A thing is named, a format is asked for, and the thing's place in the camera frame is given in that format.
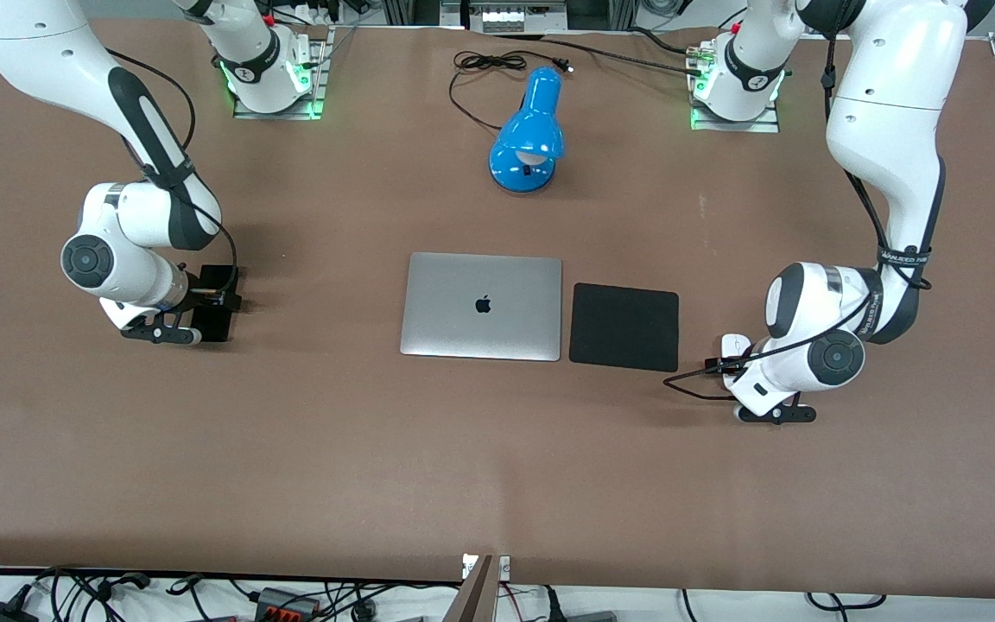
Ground black smartphone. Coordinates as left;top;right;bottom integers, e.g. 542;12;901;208
194;264;240;343

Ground black mouse pad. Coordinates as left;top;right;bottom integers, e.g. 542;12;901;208
568;282;681;374

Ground silver laptop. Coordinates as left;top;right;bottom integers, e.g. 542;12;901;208
400;251;564;363

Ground blue desk lamp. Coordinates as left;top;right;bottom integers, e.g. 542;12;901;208
488;67;567;194

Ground grey box orange connectors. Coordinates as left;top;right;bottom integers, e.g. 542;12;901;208
254;587;326;622

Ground white power strip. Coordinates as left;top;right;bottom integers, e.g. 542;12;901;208
480;7;529;35

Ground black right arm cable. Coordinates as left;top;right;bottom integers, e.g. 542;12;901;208
105;49;242;300

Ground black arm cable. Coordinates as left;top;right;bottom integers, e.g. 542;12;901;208
662;33;935;401
105;49;242;300

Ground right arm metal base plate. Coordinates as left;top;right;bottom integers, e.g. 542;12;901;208
231;24;331;121

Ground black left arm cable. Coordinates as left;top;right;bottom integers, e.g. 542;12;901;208
662;33;935;401

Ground thin black lamp cord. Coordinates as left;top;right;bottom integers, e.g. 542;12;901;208
448;49;574;133

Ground brown wooden post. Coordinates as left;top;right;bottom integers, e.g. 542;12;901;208
440;554;499;622

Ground aluminium frame profile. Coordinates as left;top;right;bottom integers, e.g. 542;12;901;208
379;0;638;32

